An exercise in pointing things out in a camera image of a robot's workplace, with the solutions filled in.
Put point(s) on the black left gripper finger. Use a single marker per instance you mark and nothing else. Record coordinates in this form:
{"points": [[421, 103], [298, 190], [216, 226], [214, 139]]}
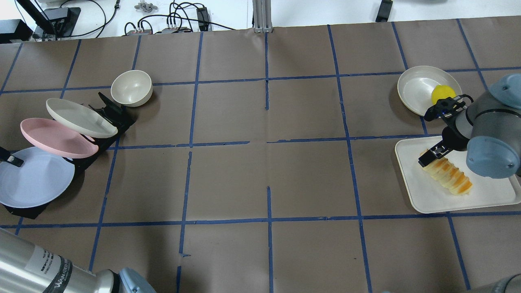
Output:
{"points": [[6, 156]]}

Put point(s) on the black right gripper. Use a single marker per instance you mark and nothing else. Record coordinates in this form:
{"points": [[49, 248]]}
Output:
{"points": [[452, 137]]}

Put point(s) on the orange striped bread roll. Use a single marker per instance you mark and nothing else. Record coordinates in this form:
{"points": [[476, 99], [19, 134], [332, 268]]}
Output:
{"points": [[446, 174]]}

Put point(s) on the blue plate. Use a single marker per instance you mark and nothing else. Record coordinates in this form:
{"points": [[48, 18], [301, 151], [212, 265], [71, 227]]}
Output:
{"points": [[39, 180]]}

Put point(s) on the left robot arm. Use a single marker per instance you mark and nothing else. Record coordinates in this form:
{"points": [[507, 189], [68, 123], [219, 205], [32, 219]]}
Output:
{"points": [[29, 268]]}

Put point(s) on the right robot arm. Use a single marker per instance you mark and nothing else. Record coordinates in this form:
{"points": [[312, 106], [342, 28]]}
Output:
{"points": [[488, 129]]}

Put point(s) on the pink plate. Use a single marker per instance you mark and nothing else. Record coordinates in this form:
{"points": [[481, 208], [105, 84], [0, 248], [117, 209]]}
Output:
{"points": [[55, 138]]}

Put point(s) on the cream plate with lemon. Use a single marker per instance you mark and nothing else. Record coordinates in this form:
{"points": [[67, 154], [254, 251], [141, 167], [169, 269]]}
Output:
{"points": [[416, 84]]}

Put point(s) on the cream plate in rack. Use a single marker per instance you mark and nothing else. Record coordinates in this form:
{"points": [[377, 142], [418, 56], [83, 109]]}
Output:
{"points": [[80, 118]]}

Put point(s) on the black plate rack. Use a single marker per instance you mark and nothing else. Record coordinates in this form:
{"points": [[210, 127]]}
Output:
{"points": [[118, 117]]}

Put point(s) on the cream rectangular tray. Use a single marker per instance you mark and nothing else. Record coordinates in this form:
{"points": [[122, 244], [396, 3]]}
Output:
{"points": [[427, 196]]}

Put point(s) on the yellow lemon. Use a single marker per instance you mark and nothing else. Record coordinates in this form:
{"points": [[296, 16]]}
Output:
{"points": [[442, 92]]}

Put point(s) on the cream bowl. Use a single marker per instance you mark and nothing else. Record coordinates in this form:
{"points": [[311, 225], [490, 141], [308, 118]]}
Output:
{"points": [[132, 89]]}

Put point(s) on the aluminium frame post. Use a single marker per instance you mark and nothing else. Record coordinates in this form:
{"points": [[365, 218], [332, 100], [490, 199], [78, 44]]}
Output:
{"points": [[262, 22]]}

